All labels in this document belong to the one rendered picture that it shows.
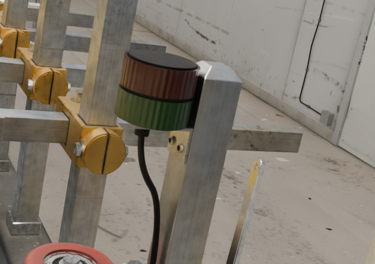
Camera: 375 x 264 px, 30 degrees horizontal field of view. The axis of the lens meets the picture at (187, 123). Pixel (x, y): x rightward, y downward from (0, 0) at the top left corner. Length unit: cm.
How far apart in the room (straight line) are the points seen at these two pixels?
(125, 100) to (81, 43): 82
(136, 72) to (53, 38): 51
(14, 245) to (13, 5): 42
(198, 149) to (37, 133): 31
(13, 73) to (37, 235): 26
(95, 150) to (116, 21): 14
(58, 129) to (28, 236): 32
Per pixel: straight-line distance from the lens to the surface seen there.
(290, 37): 515
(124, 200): 307
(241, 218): 65
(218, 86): 55
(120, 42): 78
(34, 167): 108
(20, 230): 112
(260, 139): 96
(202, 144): 56
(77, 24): 161
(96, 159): 79
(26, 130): 83
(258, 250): 288
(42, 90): 101
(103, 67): 78
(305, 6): 505
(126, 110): 53
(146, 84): 52
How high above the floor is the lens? 122
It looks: 16 degrees down
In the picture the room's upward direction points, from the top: 12 degrees clockwise
